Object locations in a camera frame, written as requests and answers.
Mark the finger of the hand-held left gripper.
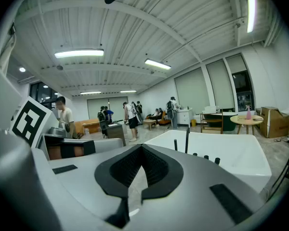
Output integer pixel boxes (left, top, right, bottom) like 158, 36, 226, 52
42, 133, 124, 161

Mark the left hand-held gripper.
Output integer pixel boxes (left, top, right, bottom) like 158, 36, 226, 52
11, 96, 54, 149

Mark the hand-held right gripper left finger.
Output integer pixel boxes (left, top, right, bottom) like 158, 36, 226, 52
32, 143, 143, 229

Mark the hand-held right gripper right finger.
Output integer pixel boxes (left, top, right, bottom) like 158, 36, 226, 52
128, 143, 266, 231

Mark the white bathtub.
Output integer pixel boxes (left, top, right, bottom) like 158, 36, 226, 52
144, 128, 273, 194

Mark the dark wooden desk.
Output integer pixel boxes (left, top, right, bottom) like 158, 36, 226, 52
105, 123, 127, 146

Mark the wooden bench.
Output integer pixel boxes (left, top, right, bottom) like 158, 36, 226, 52
76, 119, 102, 135

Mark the gray round appliance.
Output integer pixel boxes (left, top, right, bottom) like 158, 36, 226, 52
48, 121, 71, 138

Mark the pale roller blind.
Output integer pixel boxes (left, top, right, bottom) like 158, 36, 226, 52
174, 67, 210, 116
206, 59, 236, 109
225, 54, 248, 75
87, 96, 129, 120

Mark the wooden coffee table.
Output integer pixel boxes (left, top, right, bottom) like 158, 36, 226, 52
142, 119, 158, 130

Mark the orange sofa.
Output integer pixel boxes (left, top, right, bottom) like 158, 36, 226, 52
146, 111, 172, 126

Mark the wooden rack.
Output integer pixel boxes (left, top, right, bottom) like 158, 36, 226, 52
200, 112, 224, 134

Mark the white drawer cabinet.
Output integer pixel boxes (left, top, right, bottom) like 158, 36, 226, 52
177, 108, 194, 126

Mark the round wooden table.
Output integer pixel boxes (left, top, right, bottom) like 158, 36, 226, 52
230, 115, 264, 136

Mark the cardboard box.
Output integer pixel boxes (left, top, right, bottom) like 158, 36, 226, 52
259, 106, 289, 139

